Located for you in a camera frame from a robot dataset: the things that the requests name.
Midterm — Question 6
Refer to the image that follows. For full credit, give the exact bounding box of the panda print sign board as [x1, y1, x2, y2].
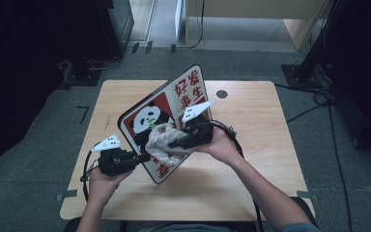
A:
[117, 63, 214, 185]

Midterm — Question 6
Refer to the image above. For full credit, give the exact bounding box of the grey floor cable loop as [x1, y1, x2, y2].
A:
[86, 56, 124, 71]

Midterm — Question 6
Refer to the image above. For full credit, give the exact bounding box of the black curtain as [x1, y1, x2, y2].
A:
[322, 0, 371, 159]
[0, 0, 110, 185]

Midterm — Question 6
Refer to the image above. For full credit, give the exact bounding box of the beige fluffy cloth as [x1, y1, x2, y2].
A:
[144, 122, 192, 167]

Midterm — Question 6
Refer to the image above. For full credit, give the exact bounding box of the black floor cable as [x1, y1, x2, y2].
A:
[274, 82, 354, 232]

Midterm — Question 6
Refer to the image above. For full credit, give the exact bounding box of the black hanging cable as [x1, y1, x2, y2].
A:
[170, 0, 206, 54]

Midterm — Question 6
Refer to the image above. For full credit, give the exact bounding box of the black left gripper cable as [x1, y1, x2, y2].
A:
[80, 149, 102, 202]

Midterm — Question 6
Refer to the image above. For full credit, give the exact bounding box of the person's left hand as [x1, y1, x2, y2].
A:
[88, 167, 134, 208]

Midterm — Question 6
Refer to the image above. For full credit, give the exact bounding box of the grey tape piece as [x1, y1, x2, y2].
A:
[297, 189, 319, 203]
[55, 188, 78, 202]

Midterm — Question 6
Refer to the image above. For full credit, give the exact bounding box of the person's right hand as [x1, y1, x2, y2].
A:
[189, 127, 242, 166]

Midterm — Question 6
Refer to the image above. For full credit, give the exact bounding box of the dark cabinet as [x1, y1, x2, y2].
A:
[96, 0, 135, 59]

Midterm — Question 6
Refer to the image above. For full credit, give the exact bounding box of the black metal stand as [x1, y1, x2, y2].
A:
[280, 0, 342, 90]
[62, 57, 103, 87]

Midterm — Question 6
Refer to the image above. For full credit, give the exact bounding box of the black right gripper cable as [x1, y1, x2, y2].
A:
[210, 119, 266, 232]

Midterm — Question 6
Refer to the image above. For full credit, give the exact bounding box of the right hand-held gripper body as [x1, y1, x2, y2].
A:
[181, 99, 215, 148]

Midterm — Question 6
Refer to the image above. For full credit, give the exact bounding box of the person's grey blue shirt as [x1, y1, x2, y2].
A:
[122, 221, 322, 232]

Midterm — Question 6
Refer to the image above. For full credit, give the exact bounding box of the beige wooden desk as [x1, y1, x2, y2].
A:
[175, 0, 332, 52]

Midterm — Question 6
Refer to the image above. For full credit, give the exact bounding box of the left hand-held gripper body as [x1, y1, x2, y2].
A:
[90, 132, 140, 178]

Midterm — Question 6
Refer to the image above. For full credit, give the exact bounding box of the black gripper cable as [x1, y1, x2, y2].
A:
[80, 149, 102, 202]
[210, 119, 266, 232]

